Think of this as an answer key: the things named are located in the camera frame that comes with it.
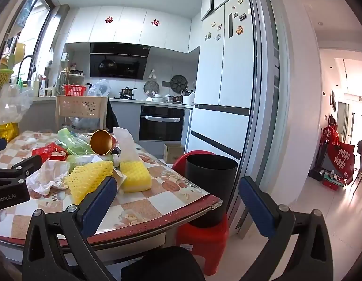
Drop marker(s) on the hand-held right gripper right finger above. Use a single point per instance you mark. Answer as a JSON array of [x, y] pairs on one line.
[[257, 205]]

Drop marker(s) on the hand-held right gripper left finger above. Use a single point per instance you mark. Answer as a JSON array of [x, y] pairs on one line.
[[103, 199]]

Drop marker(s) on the yellow sponge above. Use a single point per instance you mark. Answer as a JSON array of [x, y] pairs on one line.
[[135, 175]]

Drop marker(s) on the white and green bottle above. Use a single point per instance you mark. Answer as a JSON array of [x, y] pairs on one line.
[[81, 160]]

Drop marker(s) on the black trash bin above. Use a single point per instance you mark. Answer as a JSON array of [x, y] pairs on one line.
[[210, 187]]

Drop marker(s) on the gold foil bag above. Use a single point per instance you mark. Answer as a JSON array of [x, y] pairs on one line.
[[8, 131]]

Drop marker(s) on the crumpled white paper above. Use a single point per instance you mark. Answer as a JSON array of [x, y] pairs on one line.
[[49, 175]]

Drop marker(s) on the red snack packet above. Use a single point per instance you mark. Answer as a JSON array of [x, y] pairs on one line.
[[49, 151]]

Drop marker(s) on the yellow foam net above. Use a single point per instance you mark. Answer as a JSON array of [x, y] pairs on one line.
[[84, 178]]

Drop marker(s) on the crinkled clear plastic bag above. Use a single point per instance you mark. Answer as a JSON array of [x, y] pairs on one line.
[[14, 102]]

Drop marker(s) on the green plastic bag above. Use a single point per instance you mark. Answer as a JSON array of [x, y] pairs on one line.
[[72, 142]]

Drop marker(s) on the white plastic bag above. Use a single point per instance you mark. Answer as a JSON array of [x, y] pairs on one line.
[[125, 145]]

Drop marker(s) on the red plastic stool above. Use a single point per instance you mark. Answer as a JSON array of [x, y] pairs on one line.
[[204, 240]]

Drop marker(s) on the green plastic basket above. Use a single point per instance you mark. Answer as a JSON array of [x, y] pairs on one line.
[[4, 77]]

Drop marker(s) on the red-edged dining table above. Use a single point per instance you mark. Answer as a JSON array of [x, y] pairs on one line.
[[169, 223]]

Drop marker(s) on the white spray bottle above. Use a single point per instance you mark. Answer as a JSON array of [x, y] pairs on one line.
[[42, 87]]

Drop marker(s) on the red gift box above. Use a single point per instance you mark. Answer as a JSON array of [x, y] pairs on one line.
[[333, 183]]

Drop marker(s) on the black bag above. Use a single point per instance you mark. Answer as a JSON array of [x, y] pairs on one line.
[[112, 120]]

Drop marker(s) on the beige plastic rack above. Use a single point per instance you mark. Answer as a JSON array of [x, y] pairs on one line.
[[81, 106]]

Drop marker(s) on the cardboard box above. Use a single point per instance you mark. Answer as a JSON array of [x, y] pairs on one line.
[[173, 153]]

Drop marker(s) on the grey kitchen counter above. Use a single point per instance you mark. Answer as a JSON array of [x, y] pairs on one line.
[[125, 117]]

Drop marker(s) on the dark rounded object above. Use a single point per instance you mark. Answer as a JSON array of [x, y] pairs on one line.
[[163, 265]]

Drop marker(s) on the black kitchen faucet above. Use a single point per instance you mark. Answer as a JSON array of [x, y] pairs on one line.
[[31, 61]]

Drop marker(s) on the red plastic basket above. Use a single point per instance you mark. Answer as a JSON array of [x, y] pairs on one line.
[[75, 90]]

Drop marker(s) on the black built-in oven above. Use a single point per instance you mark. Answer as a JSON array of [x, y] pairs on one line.
[[160, 126]]

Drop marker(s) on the red gift bag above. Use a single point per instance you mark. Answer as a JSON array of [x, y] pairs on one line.
[[342, 155]]

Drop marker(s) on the black pot on stove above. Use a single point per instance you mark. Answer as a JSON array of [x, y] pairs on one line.
[[127, 92]]

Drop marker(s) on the white pot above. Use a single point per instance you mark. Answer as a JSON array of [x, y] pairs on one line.
[[158, 97]]

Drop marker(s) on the grey round tray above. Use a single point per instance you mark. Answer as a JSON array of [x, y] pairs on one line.
[[151, 87]]

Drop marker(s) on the steel pot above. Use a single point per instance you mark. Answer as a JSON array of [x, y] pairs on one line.
[[175, 99]]

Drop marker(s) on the white rice cooker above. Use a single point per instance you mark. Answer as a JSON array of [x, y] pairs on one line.
[[188, 98]]

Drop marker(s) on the white refrigerator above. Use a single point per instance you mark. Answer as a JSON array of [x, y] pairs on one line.
[[222, 79]]

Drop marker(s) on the black range hood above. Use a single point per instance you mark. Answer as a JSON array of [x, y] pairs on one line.
[[119, 61]]

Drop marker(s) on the dark round divided tray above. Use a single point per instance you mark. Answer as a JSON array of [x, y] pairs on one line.
[[179, 82]]

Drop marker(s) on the white upper cabinets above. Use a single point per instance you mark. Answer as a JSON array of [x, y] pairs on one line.
[[125, 29]]

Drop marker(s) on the group of fridge magnets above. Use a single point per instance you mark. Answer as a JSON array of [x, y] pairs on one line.
[[239, 29]]

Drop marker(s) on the grey sliding door frame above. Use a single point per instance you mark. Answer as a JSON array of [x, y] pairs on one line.
[[267, 93]]

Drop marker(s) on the silver wall hook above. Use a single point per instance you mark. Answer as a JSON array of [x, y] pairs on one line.
[[152, 74]]

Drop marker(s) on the red paper wall sticker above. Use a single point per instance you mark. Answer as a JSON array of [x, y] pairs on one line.
[[109, 20], [155, 22]]

